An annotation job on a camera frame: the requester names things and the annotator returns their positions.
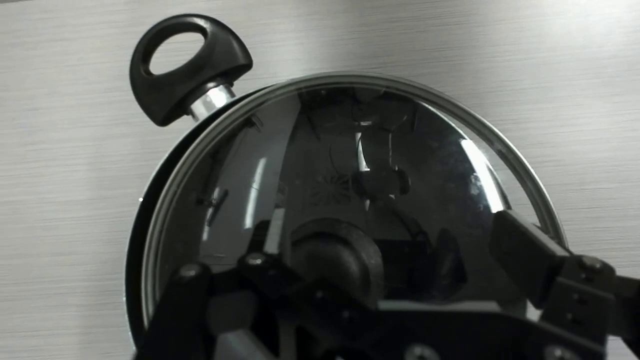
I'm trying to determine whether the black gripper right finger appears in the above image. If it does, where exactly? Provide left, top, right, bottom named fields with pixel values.
left=491, top=208, right=640, bottom=337

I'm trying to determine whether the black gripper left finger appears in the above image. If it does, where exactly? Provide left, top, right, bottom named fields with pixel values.
left=143, top=250, right=296, bottom=360

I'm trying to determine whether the glass pot lid black knob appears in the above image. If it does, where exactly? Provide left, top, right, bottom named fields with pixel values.
left=141, top=70, right=567, bottom=335

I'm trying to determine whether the black cooking pot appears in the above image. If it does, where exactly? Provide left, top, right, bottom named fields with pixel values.
left=124, top=11, right=569, bottom=360

